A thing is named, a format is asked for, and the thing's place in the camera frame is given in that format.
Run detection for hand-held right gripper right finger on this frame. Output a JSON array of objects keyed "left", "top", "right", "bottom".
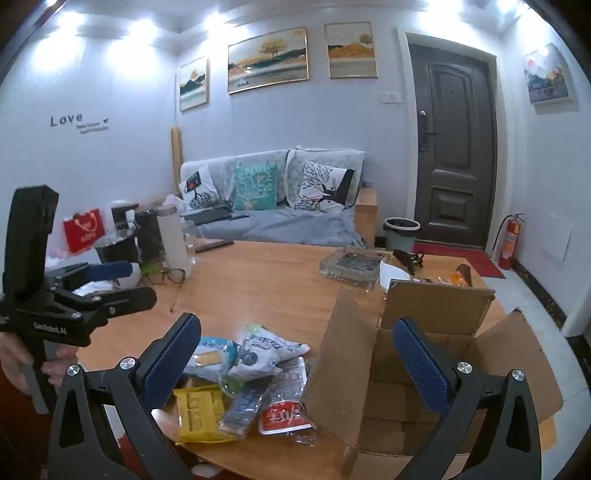
[{"left": 392, "top": 316, "right": 542, "bottom": 480}]

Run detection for white paper pile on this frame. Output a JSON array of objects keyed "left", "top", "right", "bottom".
[{"left": 74, "top": 279, "right": 117, "bottom": 296}]

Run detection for black door handle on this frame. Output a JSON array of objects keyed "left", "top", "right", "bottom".
[{"left": 417, "top": 110, "right": 437, "bottom": 153}]

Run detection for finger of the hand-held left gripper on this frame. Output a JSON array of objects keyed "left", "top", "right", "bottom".
[
  {"left": 44, "top": 260, "right": 134, "bottom": 292},
  {"left": 52, "top": 285, "right": 158, "bottom": 318}
]

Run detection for teal patterned cushion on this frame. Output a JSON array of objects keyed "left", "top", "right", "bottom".
[{"left": 232, "top": 164, "right": 280, "bottom": 211}]

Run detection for white wall panel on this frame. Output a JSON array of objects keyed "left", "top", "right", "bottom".
[{"left": 540, "top": 212, "right": 574, "bottom": 264}]

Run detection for white cushion black red print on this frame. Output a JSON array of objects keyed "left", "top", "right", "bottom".
[{"left": 180, "top": 167, "right": 219, "bottom": 210}]

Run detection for black wall lettering decal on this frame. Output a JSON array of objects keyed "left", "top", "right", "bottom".
[{"left": 50, "top": 113, "right": 110, "bottom": 135}]

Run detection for orange and silver snack packet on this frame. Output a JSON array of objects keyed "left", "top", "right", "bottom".
[{"left": 257, "top": 357, "right": 315, "bottom": 437}]

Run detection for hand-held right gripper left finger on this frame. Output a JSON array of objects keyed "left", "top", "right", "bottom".
[{"left": 46, "top": 312, "right": 202, "bottom": 480}]

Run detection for black jug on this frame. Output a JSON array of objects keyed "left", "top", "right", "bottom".
[{"left": 135, "top": 209, "right": 163, "bottom": 262}]

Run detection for glass ashtray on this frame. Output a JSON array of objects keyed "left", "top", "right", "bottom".
[{"left": 320, "top": 247, "right": 387, "bottom": 291}]

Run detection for white thermos bottle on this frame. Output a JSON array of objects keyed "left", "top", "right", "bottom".
[{"left": 157, "top": 205, "right": 193, "bottom": 278}]

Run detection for white snack packet blue drawing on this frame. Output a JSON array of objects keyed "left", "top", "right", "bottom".
[{"left": 228, "top": 332, "right": 311, "bottom": 382}]

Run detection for red gift bag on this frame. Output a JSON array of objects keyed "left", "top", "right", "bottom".
[{"left": 63, "top": 209, "right": 106, "bottom": 254}]

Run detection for white cushion black tree print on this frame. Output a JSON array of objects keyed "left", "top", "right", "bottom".
[{"left": 291, "top": 161, "right": 356, "bottom": 213}]

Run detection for rolled bamboo mat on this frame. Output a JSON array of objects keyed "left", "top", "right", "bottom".
[{"left": 171, "top": 127, "right": 184, "bottom": 195}]

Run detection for red fire extinguisher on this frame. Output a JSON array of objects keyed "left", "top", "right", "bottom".
[{"left": 496, "top": 213, "right": 526, "bottom": 271}]

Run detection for clear snack packet dark contents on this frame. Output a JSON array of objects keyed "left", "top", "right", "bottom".
[{"left": 219, "top": 383, "right": 269, "bottom": 439}]

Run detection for unframed canvas painting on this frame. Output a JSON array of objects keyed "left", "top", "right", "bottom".
[{"left": 523, "top": 43, "right": 579, "bottom": 107}]

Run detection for wide framed tree painting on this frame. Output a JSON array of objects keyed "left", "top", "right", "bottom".
[{"left": 227, "top": 27, "right": 309, "bottom": 95}]

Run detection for black open-lid appliance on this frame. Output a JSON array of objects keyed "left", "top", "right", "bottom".
[{"left": 111, "top": 203, "right": 140, "bottom": 232}]

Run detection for blue and white snack packet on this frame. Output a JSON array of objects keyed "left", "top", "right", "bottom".
[{"left": 185, "top": 336, "right": 239, "bottom": 371}]

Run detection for yellow snack packet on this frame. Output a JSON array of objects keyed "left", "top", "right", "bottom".
[{"left": 173, "top": 384, "right": 226, "bottom": 445}]

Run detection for black laptop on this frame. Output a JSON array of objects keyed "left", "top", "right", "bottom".
[{"left": 183, "top": 206, "right": 232, "bottom": 227}]

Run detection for tortoiseshell eyeglasses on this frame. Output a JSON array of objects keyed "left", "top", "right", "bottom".
[{"left": 141, "top": 267, "right": 187, "bottom": 313}]

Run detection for wine glass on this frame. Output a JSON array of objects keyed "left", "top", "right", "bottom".
[{"left": 182, "top": 220, "right": 199, "bottom": 264}]

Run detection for dark brown door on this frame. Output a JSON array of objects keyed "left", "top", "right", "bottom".
[{"left": 406, "top": 32, "right": 499, "bottom": 250}]

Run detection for red doormat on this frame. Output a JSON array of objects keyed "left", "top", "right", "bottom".
[{"left": 412, "top": 243, "right": 507, "bottom": 280}]

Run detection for cardboard box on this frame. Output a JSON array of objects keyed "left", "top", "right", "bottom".
[{"left": 302, "top": 279, "right": 564, "bottom": 480}]

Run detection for grey trash bin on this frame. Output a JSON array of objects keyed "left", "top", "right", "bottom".
[{"left": 383, "top": 217, "right": 422, "bottom": 254}]

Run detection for white paper sheet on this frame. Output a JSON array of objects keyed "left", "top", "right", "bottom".
[{"left": 379, "top": 261, "right": 411, "bottom": 294}]

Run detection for square framed mountain painting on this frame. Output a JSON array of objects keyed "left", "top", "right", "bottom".
[{"left": 324, "top": 21, "right": 378, "bottom": 79}]

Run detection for grey sofa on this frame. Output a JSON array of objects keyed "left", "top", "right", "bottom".
[{"left": 178, "top": 147, "right": 378, "bottom": 250}]

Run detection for person's left hand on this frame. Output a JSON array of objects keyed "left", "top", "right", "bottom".
[{"left": 0, "top": 332, "right": 80, "bottom": 398}]

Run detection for small framed landscape painting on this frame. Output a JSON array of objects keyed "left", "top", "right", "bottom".
[{"left": 179, "top": 56, "right": 210, "bottom": 112}]

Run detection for black metal object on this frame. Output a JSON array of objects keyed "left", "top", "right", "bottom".
[{"left": 392, "top": 249, "right": 425, "bottom": 277}]

